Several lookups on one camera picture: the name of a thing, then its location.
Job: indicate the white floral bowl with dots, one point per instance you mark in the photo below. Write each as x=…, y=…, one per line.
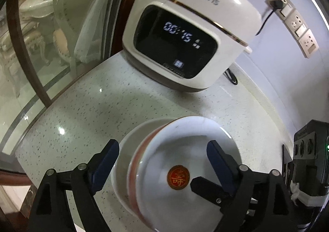
x=122, y=155

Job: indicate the cream rice cooker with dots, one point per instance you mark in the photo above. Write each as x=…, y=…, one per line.
x=231, y=16

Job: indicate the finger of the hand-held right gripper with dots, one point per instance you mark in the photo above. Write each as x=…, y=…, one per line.
x=205, y=188

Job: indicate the brown glass door frame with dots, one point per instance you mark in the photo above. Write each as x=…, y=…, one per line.
x=25, y=62

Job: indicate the cream dining chair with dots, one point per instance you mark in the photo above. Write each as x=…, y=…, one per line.
x=64, y=39
x=25, y=39

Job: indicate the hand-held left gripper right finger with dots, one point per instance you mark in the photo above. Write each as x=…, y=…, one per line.
x=217, y=162

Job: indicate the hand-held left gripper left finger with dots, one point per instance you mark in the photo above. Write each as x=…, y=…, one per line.
x=104, y=167

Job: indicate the cream dining table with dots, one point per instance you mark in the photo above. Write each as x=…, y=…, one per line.
x=38, y=3

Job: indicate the white sheer cloth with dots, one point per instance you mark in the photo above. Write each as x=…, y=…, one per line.
x=88, y=21

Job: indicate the dark wooden frame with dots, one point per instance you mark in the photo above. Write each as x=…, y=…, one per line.
x=120, y=16

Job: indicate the red-banded white bowl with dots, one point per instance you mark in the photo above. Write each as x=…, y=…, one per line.
x=167, y=155

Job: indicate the black power plug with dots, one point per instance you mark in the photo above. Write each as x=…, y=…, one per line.
x=276, y=4

